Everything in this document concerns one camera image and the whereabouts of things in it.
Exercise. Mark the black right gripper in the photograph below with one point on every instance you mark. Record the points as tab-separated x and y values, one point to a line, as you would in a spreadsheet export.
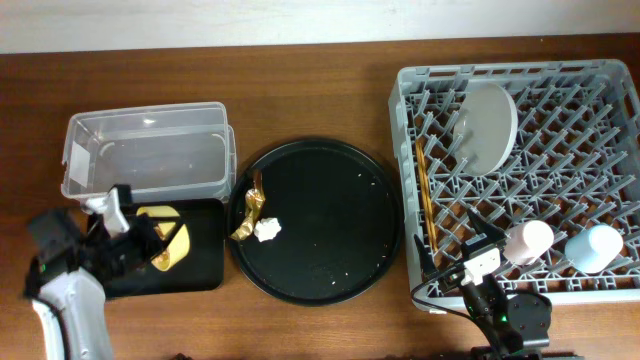
451	267

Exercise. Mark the grey dishwasher rack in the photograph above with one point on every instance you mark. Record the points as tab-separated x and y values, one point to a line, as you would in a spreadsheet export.
574	165

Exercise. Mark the clear plastic bin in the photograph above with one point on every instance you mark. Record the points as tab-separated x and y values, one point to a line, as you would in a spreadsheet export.
163	152

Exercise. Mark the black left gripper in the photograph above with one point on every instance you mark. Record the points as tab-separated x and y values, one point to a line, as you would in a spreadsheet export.
141	240

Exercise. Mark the round black tray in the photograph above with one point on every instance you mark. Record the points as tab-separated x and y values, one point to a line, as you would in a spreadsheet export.
341	222

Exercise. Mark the black rectangular tray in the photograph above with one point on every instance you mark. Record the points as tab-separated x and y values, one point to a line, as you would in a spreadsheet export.
201	269

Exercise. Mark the gold foil wrapper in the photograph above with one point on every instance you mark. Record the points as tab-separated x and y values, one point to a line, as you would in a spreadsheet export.
255	199

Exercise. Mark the yellow bowl with food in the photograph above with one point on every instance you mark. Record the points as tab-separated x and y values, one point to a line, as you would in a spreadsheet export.
175	238

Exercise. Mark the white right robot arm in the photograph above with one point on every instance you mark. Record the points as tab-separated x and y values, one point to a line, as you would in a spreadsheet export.
515	323

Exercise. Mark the pink plastic cup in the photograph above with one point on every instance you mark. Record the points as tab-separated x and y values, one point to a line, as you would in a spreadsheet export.
526	242

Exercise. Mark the light blue cup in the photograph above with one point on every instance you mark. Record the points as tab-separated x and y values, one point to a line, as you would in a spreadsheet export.
592	250

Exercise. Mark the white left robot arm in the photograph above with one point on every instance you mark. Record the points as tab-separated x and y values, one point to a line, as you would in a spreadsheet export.
66	279

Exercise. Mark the wooden chopstick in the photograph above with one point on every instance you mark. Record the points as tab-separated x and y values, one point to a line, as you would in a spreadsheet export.
424	195
429	195

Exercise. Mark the crumpled white tissue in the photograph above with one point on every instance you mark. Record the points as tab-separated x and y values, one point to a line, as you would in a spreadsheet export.
267	229

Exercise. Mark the grey round plate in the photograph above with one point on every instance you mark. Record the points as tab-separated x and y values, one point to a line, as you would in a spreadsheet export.
486	127

